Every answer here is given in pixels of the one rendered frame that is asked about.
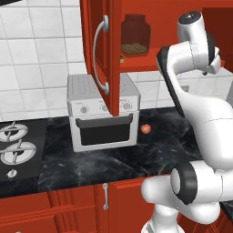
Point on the white toaster oven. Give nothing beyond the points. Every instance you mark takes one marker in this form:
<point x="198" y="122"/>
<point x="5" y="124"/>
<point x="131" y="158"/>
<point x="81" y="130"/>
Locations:
<point x="103" y="133"/>

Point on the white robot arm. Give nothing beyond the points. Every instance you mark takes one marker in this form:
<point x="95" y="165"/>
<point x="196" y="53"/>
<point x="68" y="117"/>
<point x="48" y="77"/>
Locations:
<point x="209" y="127"/>

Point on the red base cupboard panel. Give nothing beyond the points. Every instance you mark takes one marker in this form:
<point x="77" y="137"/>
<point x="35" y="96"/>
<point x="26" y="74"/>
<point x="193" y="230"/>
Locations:
<point x="45" y="212"/>

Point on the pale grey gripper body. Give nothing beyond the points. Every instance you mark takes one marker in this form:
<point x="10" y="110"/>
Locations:
<point x="216" y="60"/>

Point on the black gas hob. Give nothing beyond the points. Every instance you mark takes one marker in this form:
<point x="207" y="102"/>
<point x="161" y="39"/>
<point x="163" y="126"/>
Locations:
<point x="21" y="151"/>

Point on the green sponge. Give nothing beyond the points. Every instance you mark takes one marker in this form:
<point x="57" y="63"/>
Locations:
<point x="122" y="58"/>

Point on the red wall cabinet door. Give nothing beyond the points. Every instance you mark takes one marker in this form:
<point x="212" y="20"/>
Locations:
<point x="113" y="45"/>

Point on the dark glass jar with grains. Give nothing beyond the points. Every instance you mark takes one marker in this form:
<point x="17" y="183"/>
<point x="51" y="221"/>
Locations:
<point x="135" y="33"/>

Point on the red base cupboard door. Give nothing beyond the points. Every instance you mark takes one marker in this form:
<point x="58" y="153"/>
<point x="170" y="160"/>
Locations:
<point x="130" y="206"/>

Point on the red wall cabinet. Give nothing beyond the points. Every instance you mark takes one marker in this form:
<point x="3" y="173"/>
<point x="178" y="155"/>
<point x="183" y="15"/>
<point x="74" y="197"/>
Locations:
<point x="164" y="24"/>

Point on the small red tomato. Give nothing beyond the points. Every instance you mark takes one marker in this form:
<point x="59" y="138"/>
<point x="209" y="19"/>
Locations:
<point x="145" y="128"/>

